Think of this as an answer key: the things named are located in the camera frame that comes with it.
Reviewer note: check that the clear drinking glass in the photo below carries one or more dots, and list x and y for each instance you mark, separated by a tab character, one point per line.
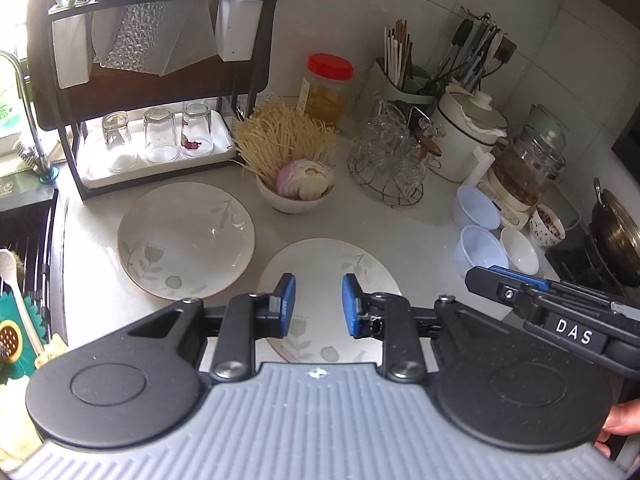
197	127
161	135
119	145

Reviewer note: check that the translucent plastic bowl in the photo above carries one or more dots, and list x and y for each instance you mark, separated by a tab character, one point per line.
480	255
475	207

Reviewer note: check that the metal faucet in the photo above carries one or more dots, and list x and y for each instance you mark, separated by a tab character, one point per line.
30	110

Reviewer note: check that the small floral ceramic plate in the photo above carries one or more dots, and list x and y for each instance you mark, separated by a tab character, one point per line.
320	265

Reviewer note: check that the row of hanging black utensils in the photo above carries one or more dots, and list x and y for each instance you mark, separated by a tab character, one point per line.
470	55

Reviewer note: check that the cream kettle base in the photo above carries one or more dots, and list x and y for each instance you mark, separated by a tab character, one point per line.
512	212

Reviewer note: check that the white drip tray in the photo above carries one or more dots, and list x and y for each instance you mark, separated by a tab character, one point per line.
222	132

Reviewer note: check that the white bowl holding onion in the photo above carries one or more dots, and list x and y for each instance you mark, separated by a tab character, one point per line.
295	205

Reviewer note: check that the white lidded pot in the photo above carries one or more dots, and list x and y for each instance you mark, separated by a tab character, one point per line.
455	145

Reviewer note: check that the silver textured cutting board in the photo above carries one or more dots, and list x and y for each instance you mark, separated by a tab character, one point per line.
145	30

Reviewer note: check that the glass electric kettle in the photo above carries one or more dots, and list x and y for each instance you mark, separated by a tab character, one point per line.
530	160

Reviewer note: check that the plain white ceramic bowl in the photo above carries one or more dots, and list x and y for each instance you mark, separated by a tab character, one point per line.
520	255

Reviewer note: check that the white plastic spatula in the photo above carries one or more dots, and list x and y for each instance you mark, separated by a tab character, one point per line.
15	285

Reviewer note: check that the red lid glass jar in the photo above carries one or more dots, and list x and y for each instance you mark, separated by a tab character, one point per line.
325	95

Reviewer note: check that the cork lid glass jar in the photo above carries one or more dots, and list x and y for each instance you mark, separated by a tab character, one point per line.
430	150

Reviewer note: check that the black gas stove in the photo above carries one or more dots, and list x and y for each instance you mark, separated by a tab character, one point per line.
575	260

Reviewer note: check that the large floral ceramic plate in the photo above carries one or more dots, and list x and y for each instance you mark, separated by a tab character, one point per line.
185	240

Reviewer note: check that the white utensil holder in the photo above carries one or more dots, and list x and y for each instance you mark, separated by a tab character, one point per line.
70	50
240	30

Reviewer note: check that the dried noodle bundle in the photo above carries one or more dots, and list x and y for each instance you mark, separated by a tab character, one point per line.
280	135

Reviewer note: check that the green chopstick holder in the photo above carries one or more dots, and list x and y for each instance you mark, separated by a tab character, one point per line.
400	95

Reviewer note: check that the bundle of chopsticks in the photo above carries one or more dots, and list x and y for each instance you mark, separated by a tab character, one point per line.
399	55

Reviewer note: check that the halved onion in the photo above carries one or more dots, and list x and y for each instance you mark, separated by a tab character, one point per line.
302	180

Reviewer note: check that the metal wok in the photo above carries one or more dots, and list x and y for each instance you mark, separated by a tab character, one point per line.
620	230

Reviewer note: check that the person's right hand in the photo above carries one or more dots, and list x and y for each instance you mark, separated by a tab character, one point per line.
625	420

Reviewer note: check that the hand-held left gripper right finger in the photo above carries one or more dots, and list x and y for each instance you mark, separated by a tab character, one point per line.
350	307

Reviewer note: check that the pile of glass cups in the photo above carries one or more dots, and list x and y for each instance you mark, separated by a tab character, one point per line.
385	140

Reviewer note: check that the floral bowl with tea leaves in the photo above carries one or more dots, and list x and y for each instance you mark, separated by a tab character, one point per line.
547	227

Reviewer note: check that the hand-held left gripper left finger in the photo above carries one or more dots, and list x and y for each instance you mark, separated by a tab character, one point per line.
284	305

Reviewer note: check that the green flower sink strainer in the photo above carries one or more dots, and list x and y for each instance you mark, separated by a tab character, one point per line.
12	340

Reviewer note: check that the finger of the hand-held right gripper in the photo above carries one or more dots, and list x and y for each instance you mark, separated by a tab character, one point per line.
492	285
520	276

